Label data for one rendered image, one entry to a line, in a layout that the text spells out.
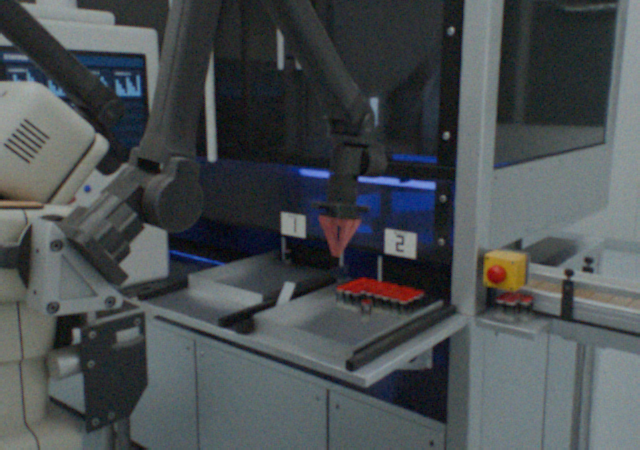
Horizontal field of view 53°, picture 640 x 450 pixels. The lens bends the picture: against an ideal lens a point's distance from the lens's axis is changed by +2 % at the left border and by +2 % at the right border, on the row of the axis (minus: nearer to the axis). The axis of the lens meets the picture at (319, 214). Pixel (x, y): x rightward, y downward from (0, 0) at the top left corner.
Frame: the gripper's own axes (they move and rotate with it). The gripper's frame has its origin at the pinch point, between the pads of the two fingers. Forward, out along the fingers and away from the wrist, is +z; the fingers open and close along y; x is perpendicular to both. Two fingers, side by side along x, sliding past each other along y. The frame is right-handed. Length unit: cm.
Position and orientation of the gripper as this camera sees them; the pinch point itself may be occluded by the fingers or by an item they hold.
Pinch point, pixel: (336, 251)
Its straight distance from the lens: 119.0
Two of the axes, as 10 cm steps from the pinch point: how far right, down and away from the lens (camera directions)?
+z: -1.0, 9.9, 0.6
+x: -7.8, -1.1, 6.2
